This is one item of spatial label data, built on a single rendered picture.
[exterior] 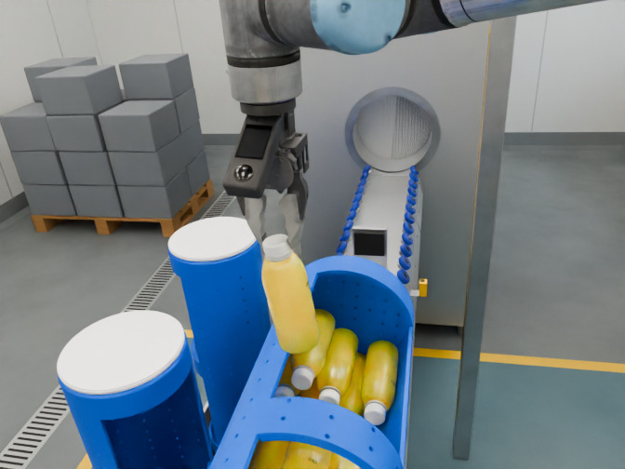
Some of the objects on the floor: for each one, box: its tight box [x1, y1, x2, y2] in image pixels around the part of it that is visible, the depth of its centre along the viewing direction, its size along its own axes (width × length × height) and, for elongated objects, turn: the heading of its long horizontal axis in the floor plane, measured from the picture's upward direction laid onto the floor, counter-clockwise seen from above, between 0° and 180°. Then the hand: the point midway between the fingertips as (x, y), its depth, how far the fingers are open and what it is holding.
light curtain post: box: [453, 16, 517, 460], centre depth 169 cm, size 6×6×170 cm
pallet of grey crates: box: [0, 53, 214, 237], centre depth 410 cm, size 120×80×119 cm
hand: (275, 241), depth 74 cm, fingers closed on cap, 4 cm apart
